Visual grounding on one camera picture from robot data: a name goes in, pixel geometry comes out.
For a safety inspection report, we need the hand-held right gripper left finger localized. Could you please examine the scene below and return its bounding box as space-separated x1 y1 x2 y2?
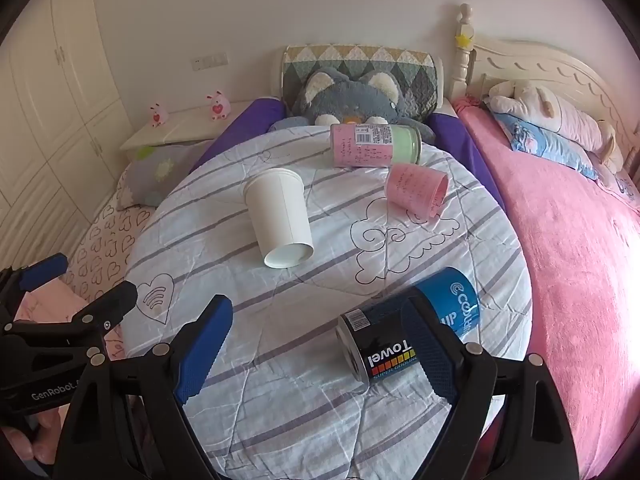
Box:
52 294 234 480

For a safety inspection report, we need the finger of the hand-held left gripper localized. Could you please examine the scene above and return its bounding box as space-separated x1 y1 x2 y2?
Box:
0 254 69 321
2 281 138 357

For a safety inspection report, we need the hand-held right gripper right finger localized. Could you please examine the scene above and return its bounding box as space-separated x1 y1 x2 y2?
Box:
400 296 583 480

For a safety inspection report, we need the blue and black canister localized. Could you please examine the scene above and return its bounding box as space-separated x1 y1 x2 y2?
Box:
335 266 482 397

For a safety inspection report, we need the white paper cup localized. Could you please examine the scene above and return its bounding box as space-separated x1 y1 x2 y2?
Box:
243 168 315 269

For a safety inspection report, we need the pink plastic cup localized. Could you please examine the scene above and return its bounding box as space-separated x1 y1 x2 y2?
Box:
385 163 450 221

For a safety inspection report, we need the person's left hand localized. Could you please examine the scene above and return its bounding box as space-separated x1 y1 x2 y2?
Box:
0 407 63 468

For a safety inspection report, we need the heart printed sheet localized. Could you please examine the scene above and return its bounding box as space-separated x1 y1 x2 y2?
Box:
65 185 156 306

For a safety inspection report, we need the striped white quilt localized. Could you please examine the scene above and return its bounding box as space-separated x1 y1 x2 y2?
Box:
122 125 533 480

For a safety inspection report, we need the grey flower cushion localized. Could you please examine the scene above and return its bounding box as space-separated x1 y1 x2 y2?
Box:
116 142 213 209

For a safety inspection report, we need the pink fleece blanket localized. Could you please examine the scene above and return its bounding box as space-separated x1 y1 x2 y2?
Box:
452 97 640 480

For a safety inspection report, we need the cream wardrobe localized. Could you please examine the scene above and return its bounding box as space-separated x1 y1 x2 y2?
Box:
0 0 133 241

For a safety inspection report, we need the cream nightstand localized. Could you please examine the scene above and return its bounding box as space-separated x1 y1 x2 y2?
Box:
119 100 256 153

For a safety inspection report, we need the pink and green canister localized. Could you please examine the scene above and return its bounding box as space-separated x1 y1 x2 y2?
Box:
329 123 422 168

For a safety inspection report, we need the blue printed pillow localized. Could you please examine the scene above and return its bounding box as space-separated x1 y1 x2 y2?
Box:
492 112 601 181

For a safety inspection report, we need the purple bed sheet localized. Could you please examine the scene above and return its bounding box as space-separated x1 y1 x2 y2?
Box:
190 97 506 211

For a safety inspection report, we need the pale printed pillow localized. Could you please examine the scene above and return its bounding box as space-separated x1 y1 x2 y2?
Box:
597 157 640 203

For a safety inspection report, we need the grey plush toy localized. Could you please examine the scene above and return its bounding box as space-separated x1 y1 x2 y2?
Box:
270 66 436 143

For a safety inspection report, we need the white plush toy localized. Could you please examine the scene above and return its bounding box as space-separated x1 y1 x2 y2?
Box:
487 81 623 163

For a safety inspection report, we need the diamond patterned cushion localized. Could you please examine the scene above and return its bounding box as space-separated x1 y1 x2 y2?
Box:
280 45 444 111

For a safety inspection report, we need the cream wooden headboard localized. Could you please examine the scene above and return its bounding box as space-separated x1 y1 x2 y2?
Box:
450 3 640 151

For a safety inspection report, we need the white wall outlet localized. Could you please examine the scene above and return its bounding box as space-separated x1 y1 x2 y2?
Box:
192 52 229 69

